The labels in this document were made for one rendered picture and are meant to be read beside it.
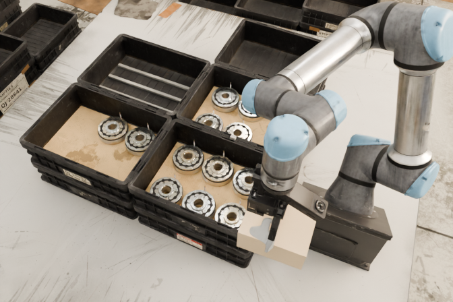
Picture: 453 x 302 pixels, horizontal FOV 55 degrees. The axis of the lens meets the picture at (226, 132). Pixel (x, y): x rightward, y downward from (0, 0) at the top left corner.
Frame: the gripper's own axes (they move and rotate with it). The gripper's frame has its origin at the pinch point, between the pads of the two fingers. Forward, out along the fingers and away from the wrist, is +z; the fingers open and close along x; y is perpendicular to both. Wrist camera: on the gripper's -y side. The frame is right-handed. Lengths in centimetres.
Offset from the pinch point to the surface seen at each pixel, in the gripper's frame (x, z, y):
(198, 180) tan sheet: -20.1, 26.7, 30.1
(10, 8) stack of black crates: -109, 61, 189
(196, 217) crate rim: -2.9, 16.7, 22.9
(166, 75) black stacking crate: -60, 27, 61
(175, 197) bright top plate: -10.2, 23.8, 33.4
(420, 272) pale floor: -59, 111, -65
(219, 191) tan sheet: -18.6, 26.7, 22.2
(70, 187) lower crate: -6, 35, 72
